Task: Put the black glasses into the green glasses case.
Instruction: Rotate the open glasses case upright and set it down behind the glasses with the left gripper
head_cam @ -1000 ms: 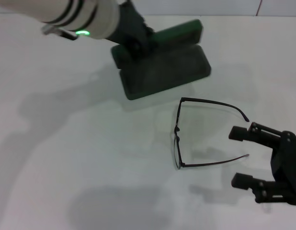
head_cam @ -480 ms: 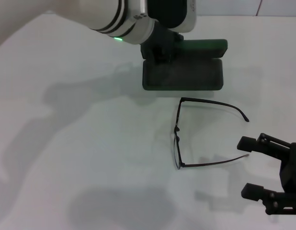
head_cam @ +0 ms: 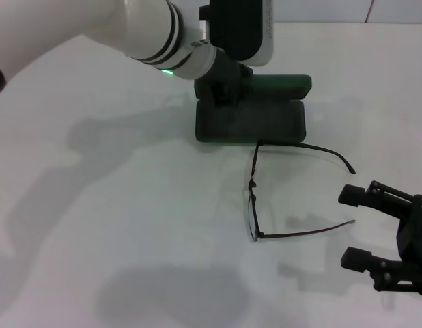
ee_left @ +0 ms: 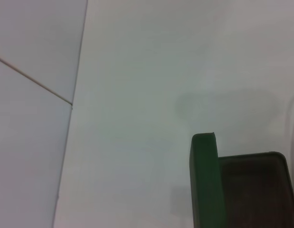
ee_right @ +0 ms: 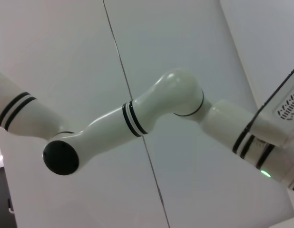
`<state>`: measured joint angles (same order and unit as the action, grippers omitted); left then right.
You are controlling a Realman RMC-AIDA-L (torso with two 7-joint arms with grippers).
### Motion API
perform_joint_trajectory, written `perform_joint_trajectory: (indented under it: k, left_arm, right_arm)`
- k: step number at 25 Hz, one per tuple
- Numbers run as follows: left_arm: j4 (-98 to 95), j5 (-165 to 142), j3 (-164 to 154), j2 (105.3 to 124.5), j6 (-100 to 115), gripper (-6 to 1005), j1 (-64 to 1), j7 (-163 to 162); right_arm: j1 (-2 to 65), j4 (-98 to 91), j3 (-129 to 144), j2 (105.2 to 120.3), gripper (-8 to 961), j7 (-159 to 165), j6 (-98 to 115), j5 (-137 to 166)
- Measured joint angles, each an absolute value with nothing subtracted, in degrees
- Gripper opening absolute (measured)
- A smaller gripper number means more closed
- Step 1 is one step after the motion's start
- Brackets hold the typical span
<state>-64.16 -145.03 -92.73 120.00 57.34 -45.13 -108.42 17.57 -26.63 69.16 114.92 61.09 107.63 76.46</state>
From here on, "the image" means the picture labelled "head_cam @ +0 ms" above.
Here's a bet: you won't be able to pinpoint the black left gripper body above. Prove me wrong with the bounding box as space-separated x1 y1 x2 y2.
206 51 255 90

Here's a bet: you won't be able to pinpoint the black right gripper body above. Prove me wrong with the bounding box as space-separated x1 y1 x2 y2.
395 194 422 299

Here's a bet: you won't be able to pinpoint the green glasses case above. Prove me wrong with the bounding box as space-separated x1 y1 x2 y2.
193 73 313 144

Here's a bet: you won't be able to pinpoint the black glasses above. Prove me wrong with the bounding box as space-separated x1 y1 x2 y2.
247 139 356 243

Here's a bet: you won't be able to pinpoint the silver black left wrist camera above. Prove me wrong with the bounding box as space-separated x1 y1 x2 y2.
199 0 275 68

